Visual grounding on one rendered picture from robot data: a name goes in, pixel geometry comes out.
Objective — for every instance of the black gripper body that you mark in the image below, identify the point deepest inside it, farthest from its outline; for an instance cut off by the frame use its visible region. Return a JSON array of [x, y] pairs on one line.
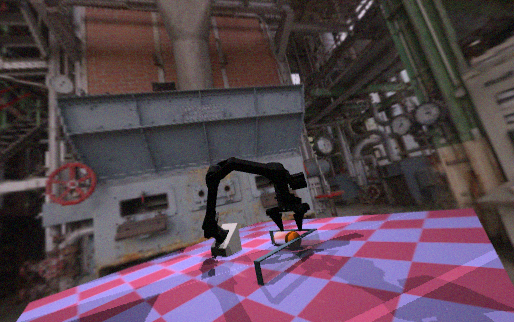
[[284, 202]]

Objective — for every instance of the clear low glass walls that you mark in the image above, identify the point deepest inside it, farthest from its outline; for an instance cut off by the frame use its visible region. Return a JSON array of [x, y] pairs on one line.
[[282, 260]]

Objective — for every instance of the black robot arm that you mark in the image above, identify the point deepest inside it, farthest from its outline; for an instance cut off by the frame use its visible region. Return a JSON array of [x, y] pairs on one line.
[[274, 171]]

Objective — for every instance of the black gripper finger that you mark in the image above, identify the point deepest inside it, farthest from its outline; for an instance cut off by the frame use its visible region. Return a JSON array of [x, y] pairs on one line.
[[278, 220], [299, 220]]

